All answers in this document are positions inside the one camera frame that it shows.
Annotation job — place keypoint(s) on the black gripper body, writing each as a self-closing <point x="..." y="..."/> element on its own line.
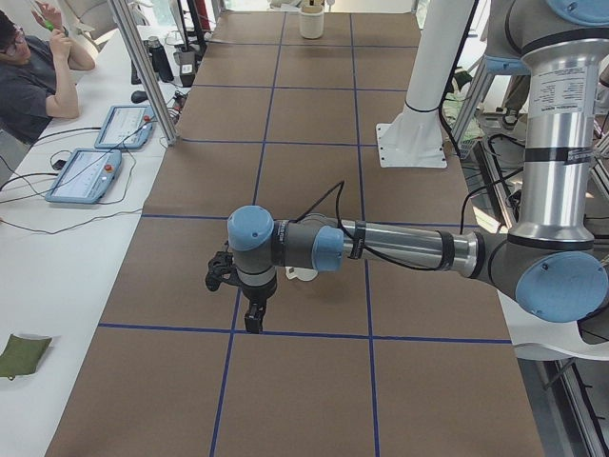
<point x="258" y="291"/>

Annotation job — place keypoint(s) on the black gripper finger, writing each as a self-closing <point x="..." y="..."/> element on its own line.
<point x="254" y="317"/>

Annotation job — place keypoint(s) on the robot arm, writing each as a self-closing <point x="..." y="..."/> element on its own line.
<point x="546" y="262"/>

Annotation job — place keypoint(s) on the black computer mouse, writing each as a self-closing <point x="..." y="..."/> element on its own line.
<point x="138" y="96"/>

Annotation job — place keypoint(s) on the green cloth pouch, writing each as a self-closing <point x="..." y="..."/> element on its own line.
<point x="21" y="356"/>

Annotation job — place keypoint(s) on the dark box with label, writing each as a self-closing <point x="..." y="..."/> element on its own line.
<point x="187" y="66"/>

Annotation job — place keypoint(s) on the black water bottle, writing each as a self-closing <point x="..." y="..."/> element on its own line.
<point x="159" y="59"/>

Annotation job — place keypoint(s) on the white chair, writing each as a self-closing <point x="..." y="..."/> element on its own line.
<point x="538" y="340"/>

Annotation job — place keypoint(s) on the seated person grey shirt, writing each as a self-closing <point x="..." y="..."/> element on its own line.
<point x="36" y="75"/>

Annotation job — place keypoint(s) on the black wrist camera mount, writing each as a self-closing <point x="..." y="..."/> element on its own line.
<point x="221" y="270"/>

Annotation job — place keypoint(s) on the teach pendant far from post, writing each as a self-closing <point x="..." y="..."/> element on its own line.
<point x="85" y="177"/>

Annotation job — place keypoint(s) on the teach pendant near post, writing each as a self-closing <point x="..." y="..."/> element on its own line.
<point x="126" y="127"/>

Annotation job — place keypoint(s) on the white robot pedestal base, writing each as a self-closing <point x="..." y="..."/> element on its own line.
<point x="414" y="138"/>

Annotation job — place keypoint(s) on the cream basket with handle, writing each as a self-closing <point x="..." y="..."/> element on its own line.
<point x="311" y="19"/>

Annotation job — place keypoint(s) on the aluminium frame post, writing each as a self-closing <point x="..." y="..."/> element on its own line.
<point x="138" y="54"/>

